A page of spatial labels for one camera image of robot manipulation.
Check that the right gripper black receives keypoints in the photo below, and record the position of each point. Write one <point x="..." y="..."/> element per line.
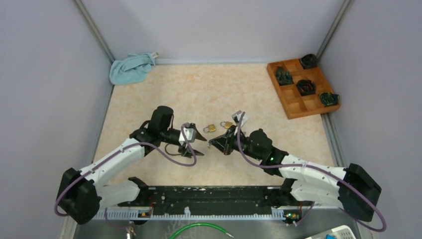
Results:
<point x="225" y="143"/>

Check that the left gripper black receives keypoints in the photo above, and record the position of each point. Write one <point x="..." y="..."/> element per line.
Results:
<point x="186" y="152"/>

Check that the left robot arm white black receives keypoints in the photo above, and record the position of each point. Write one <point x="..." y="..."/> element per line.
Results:
<point x="82" y="193"/>

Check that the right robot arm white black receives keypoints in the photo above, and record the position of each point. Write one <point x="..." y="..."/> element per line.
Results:
<point x="351" y="189"/>

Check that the brass padlock right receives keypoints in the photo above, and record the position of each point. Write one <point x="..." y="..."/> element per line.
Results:
<point x="226" y="124"/>

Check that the brass padlock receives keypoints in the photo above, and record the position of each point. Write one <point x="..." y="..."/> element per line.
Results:
<point x="226" y="124"/>
<point x="209" y="128"/>

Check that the brass padlock left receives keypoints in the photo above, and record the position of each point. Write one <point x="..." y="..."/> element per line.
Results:
<point x="209" y="128"/>

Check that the dark rosette upper left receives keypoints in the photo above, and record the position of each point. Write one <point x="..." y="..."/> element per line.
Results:
<point x="283" y="77"/>

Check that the wooden compartment tray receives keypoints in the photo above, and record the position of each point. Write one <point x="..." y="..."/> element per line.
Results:
<point x="294" y="104"/>

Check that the light blue cloth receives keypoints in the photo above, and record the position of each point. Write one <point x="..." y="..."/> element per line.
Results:
<point x="133" y="69"/>

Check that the dark rosette centre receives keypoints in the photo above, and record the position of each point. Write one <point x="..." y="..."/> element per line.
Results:
<point x="306" y="87"/>

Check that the dark rosette right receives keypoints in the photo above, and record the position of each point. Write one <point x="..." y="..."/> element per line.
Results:
<point x="329" y="99"/>

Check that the dark rosette top corner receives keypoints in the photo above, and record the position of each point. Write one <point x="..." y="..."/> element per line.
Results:
<point x="309" y="61"/>

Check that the white basket corner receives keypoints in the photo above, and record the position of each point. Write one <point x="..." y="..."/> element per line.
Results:
<point x="340" y="232"/>

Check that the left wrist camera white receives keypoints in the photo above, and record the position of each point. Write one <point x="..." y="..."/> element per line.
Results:
<point x="187" y="133"/>

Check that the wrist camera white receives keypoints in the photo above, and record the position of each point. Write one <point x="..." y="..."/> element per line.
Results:
<point x="187" y="133"/>
<point x="239" y="117"/>

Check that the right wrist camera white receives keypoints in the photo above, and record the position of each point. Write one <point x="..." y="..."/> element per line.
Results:
<point x="239" y="117"/>

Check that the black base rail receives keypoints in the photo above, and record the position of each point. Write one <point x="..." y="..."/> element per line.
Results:
<point x="213" y="201"/>

